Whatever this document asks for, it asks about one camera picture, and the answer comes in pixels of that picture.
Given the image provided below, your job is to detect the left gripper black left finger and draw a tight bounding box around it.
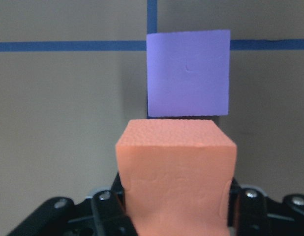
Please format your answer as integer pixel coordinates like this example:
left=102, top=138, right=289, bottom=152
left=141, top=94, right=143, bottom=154
left=91, top=174, right=138, bottom=236

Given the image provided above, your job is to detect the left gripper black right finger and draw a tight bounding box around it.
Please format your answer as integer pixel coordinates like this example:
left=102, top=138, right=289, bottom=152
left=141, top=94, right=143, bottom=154
left=227, top=179, right=270, bottom=236

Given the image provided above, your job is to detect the orange foam block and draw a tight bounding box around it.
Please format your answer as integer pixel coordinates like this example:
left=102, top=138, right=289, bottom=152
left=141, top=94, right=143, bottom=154
left=116, top=119, right=237, bottom=236

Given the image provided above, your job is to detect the purple foam block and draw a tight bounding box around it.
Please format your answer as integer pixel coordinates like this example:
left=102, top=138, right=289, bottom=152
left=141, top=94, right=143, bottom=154
left=147, top=29, right=231, bottom=118

